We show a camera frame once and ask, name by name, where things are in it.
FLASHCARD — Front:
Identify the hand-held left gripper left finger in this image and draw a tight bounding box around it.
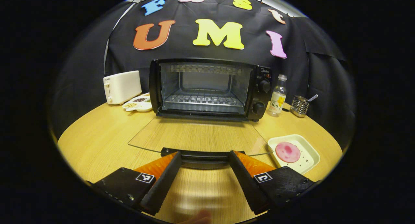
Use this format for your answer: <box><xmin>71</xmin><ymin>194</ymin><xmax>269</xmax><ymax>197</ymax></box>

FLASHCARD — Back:
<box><xmin>88</xmin><ymin>152</ymin><xmax>182</xmax><ymax>216</ymax></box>

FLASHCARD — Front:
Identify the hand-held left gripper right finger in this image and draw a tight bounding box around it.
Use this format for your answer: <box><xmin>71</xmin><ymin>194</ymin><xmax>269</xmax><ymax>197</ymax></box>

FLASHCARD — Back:
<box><xmin>229</xmin><ymin>150</ymin><xmax>320</xmax><ymax>215</ymax></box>

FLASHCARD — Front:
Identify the pink round food slice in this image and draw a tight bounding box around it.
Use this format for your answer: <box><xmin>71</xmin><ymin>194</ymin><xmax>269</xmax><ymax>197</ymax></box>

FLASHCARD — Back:
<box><xmin>275</xmin><ymin>142</ymin><xmax>301</xmax><ymax>163</ymax></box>

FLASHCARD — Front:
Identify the white square plate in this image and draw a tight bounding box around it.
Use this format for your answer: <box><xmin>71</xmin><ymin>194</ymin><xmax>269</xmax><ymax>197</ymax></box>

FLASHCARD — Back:
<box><xmin>268</xmin><ymin>134</ymin><xmax>321</xmax><ymax>175</ymax></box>

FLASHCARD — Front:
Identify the black electric oven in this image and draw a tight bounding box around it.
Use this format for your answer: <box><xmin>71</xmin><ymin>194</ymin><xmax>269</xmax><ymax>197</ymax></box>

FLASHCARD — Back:
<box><xmin>128</xmin><ymin>58</ymin><xmax>273</xmax><ymax>169</ymax></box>

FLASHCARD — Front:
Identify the white divided snack dish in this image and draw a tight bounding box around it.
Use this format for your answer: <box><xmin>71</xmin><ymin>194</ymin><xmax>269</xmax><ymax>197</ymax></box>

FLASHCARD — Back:
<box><xmin>123</xmin><ymin>93</ymin><xmax>153</xmax><ymax>112</ymax></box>

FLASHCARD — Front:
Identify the clear glass bottle yellow label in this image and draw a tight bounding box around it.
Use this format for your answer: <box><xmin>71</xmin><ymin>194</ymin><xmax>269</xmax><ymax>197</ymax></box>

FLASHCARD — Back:
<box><xmin>267</xmin><ymin>74</ymin><xmax>288</xmax><ymax>117</ymax></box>

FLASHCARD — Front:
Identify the white toaster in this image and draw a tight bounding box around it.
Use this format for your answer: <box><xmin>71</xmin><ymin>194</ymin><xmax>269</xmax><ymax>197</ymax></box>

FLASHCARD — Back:
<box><xmin>103</xmin><ymin>70</ymin><xmax>142</xmax><ymax>105</ymax></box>

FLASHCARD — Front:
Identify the metal wire holder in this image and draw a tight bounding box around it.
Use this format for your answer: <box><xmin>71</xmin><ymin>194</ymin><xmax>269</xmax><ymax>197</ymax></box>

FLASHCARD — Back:
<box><xmin>290</xmin><ymin>95</ymin><xmax>310</xmax><ymax>118</ymax></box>

